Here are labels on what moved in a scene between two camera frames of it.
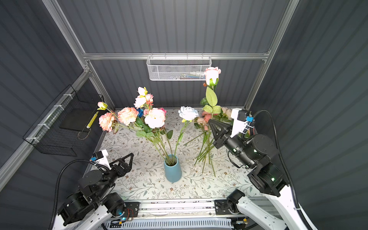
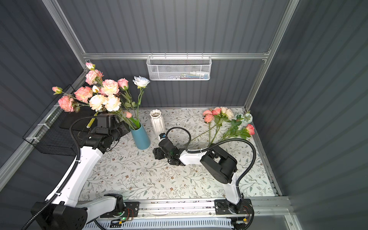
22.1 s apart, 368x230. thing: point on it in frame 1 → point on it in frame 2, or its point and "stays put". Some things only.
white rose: x=187 y=114 → x=140 y=82
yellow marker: x=92 y=120 stays put
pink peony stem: x=155 y=119 → x=109 y=87
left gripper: x=126 y=167 → x=123 y=126
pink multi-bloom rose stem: x=144 y=99 → x=94 y=76
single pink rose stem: x=211 y=75 → x=123 y=84
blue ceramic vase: x=172 y=168 → x=141 y=138
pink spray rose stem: x=110 y=121 → x=68 y=103
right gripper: x=223 y=133 → x=158 y=153
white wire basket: x=161 y=68 stays put
